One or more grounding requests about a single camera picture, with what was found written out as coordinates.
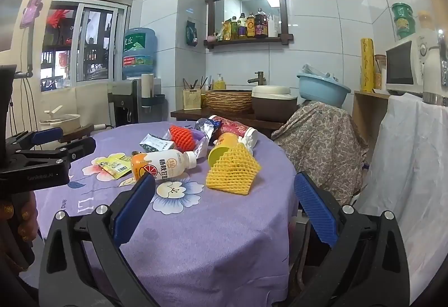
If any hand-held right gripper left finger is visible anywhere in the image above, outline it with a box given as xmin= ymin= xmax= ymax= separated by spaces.
xmin=38 ymin=172 xmax=162 ymax=307

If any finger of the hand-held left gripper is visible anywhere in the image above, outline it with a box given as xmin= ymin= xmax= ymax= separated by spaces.
xmin=5 ymin=127 xmax=64 ymax=154
xmin=14 ymin=135 xmax=97 ymax=171

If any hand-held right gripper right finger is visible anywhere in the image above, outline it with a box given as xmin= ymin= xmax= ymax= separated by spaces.
xmin=293 ymin=171 xmax=410 ymax=307

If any yellow snack packet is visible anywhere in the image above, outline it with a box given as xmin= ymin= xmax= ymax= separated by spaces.
xmin=97 ymin=154 xmax=124 ymax=168

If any yellow packet with white label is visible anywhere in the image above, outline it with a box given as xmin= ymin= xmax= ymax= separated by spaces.
xmin=103 ymin=157 xmax=133 ymax=179

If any orange and white drink bottle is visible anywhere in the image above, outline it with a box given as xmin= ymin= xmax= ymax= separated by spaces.
xmin=131 ymin=149 xmax=199 ymax=182

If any green and white milk carton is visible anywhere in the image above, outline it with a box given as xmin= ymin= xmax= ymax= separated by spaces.
xmin=139 ymin=134 xmax=176 ymax=153

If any orange foam fruit net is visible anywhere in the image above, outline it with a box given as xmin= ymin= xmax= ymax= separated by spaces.
xmin=169 ymin=125 xmax=194 ymax=151

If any yellow foam fruit net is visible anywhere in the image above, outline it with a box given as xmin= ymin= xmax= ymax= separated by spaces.
xmin=205 ymin=143 xmax=262 ymax=196

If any purple plastic wrapper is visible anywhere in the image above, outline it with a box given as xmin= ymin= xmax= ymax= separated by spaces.
xmin=188 ymin=129 xmax=211 ymax=159

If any silver foil wrapper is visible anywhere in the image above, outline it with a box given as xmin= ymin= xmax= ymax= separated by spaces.
xmin=194 ymin=117 xmax=223 ymax=139

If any yellow plastic cup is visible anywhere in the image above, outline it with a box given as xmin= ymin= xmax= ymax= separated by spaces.
xmin=208 ymin=132 xmax=246 ymax=168

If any red patterned paper cup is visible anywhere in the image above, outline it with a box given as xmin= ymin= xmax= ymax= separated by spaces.
xmin=208 ymin=114 xmax=260 ymax=151

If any person's left hand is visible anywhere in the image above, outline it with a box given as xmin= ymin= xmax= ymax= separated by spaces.
xmin=0 ymin=193 xmax=38 ymax=252

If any cream pot with lid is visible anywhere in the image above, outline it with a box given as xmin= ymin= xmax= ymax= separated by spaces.
xmin=39 ymin=106 xmax=82 ymax=134

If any floral patterned cloth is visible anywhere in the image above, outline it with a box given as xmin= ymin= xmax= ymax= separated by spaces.
xmin=271 ymin=100 xmax=370 ymax=206

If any grey water dispenser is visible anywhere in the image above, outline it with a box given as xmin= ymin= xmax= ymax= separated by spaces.
xmin=111 ymin=78 xmax=172 ymax=128

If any purple floral tablecloth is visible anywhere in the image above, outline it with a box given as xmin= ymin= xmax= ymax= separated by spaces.
xmin=37 ymin=121 xmax=298 ymax=307

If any white paper cup stack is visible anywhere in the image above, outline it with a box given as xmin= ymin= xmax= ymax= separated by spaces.
xmin=141 ymin=73 xmax=155 ymax=100

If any sliding glass window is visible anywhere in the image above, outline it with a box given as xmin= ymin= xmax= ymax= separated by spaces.
xmin=40 ymin=1 xmax=129 ymax=93

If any white cover cloth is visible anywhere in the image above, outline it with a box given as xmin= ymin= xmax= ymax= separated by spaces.
xmin=353 ymin=93 xmax=448 ymax=294

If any light wooden cabinet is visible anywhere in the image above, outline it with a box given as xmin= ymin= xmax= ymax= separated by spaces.
xmin=352 ymin=90 xmax=391 ymax=154

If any brown and white rice cooker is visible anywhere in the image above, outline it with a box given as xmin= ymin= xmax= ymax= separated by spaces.
xmin=251 ymin=85 xmax=298 ymax=122

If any blue water jug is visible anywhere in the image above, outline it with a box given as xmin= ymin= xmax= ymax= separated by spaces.
xmin=122 ymin=27 xmax=158 ymax=79

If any light blue plastic basin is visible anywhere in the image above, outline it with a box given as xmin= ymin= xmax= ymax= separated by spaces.
xmin=297 ymin=64 xmax=351 ymax=108

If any beige chopstick holder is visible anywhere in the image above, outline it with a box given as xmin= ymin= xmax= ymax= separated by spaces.
xmin=182 ymin=88 xmax=203 ymax=111

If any smartphone on stand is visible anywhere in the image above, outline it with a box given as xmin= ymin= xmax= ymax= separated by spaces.
xmin=19 ymin=0 xmax=48 ymax=29

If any bundle of chopsticks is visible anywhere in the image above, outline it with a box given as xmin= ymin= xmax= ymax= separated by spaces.
xmin=183 ymin=75 xmax=213 ymax=91

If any wicker basket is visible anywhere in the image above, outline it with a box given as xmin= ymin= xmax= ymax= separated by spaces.
xmin=205 ymin=90 xmax=253 ymax=115

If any glass storage jar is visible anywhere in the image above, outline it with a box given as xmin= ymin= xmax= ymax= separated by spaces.
xmin=374 ymin=54 xmax=387 ymax=90

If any yellow patterned roll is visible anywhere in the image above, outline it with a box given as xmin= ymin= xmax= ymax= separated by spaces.
xmin=360 ymin=38 xmax=375 ymax=93

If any white microwave oven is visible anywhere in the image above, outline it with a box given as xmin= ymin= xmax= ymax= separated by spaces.
xmin=385 ymin=32 xmax=440 ymax=95

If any white electric kettle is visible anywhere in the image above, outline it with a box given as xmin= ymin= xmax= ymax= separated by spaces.
xmin=422 ymin=32 xmax=448 ymax=106

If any row of condiment bottles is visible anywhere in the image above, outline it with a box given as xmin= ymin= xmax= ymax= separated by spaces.
xmin=219 ymin=8 xmax=281 ymax=42

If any green instant noodle cup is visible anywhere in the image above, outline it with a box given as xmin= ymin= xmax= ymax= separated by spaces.
xmin=393 ymin=16 xmax=417 ymax=41
xmin=391 ymin=2 xmax=416 ymax=19

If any wooden framed mirror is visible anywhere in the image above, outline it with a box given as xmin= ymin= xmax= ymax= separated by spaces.
xmin=205 ymin=0 xmax=295 ymax=50

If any jar with orange lid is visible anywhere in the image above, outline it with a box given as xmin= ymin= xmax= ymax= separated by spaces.
xmin=416 ymin=11 xmax=438 ymax=36

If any green packet on wall hook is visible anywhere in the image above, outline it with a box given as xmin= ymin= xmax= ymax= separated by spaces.
xmin=185 ymin=20 xmax=199 ymax=47

